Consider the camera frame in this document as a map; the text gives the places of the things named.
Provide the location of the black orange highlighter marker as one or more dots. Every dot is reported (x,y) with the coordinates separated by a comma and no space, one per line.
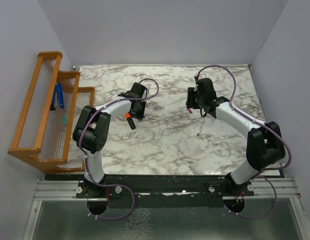
(131,123)

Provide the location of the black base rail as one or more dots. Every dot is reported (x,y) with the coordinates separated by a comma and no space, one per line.
(155,191)

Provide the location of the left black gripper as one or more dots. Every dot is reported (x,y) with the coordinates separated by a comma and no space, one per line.
(139,115)

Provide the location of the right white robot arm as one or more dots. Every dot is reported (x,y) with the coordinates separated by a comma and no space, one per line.
(263,148)

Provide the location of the white whiteboard marker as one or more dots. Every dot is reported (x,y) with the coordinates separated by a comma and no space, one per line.
(202,126)

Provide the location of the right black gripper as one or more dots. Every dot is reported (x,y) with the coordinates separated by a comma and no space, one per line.
(192,92)

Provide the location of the small green ball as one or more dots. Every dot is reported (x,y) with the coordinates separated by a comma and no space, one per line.
(64,120)

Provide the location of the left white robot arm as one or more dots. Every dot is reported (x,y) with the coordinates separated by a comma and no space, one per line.
(91,130)

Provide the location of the wooden tiered rack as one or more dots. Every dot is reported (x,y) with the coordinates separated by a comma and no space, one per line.
(40,139)

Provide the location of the blue stapler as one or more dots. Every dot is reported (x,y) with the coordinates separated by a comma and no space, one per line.
(57,99)

